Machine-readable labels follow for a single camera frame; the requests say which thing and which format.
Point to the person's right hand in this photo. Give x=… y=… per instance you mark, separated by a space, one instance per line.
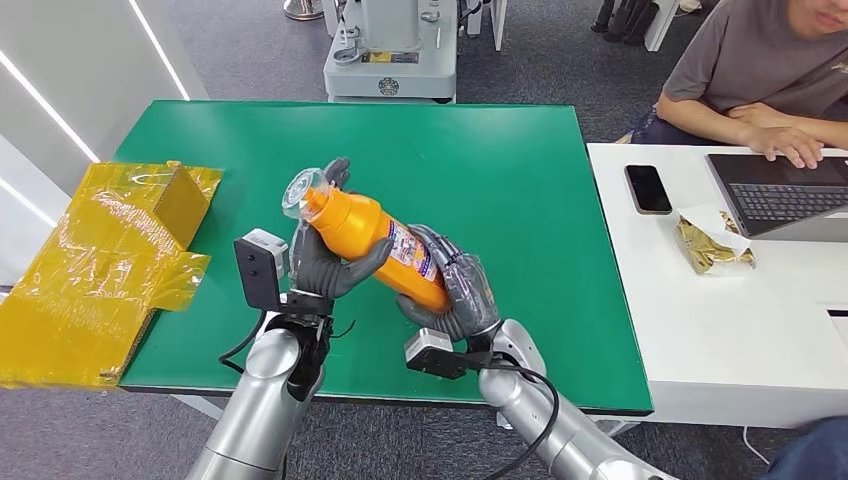
x=785 y=142

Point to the person's hand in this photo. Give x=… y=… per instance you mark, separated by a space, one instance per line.
x=755 y=114
x=785 y=142

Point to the green top table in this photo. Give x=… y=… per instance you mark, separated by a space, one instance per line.
x=497 y=199

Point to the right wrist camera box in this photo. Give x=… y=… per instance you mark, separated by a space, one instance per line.
x=434 y=354

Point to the blue cloth-covered object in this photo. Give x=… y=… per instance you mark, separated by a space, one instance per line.
x=815 y=450

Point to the person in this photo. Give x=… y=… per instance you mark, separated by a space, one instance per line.
x=742 y=60

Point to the white furniture panel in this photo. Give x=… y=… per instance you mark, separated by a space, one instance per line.
x=493 y=20

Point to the black smartphone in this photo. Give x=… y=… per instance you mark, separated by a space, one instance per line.
x=648 y=189

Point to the person's right forearm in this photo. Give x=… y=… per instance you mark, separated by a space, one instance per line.
x=702 y=119

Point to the yellow taped cardboard box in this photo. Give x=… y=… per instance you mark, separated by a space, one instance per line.
x=73 y=265

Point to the grey laptop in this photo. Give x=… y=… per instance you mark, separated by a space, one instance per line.
x=782 y=199

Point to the white desk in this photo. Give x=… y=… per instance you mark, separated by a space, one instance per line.
x=715 y=331

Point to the person's left hand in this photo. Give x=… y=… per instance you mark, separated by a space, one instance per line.
x=755 y=114

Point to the black shoes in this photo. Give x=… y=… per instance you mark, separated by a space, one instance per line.
x=623 y=20

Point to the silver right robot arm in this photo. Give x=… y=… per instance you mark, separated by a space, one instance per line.
x=563 y=430

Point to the orange bottle with clear cap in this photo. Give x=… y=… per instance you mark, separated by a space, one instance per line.
x=364 y=235

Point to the gold snack packet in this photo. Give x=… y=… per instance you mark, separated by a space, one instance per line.
x=710 y=248

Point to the white furniture leg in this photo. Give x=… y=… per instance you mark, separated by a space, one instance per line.
x=659 y=23

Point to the person's left forearm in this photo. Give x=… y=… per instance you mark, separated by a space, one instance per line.
x=833 y=136

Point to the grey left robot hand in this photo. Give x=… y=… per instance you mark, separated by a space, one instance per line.
x=324 y=268

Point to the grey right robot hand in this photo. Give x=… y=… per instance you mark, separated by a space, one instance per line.
x=467 y=291

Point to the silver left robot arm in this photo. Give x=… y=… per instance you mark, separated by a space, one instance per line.
x=262 y=411

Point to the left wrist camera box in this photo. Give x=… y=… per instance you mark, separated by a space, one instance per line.
x=260 y=268

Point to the white grey machine base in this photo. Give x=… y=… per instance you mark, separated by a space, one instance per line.
x=391 y=73

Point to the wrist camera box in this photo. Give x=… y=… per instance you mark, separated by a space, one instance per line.
x=260 y=268
x=434 y=354

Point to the chrome stand base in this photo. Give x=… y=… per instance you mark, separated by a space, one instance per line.
x=303 y=10

